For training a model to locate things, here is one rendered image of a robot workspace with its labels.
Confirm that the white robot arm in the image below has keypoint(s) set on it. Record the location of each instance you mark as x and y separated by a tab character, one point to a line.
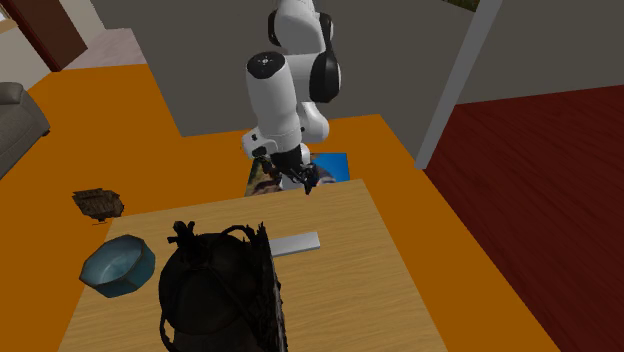
273	102

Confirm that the grey sofa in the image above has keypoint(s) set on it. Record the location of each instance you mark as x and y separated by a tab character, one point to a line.
17	124

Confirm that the black backpack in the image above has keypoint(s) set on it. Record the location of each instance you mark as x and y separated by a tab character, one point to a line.
219	292

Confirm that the grey flat rectangular slab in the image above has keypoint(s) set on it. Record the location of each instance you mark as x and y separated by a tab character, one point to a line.
295	244

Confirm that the blue octagonal bowl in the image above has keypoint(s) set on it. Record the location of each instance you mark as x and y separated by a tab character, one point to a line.
117	265

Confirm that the dark brown woven basket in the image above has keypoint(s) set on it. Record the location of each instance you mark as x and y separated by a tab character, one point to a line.
98	204

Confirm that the dark brown door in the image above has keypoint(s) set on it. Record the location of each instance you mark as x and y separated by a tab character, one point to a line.
46	29

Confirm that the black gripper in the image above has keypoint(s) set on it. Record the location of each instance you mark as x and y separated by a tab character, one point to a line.
286	162

